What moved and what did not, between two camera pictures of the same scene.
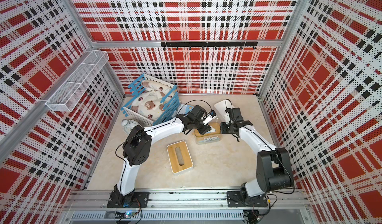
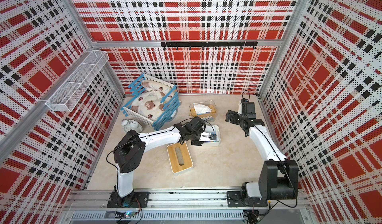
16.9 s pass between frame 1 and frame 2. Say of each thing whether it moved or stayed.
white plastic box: moved
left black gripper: moved
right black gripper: moved
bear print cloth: stayed
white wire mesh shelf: stayed
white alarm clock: stayed
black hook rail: stayed
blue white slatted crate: stayed
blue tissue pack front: moved
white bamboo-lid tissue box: stayed
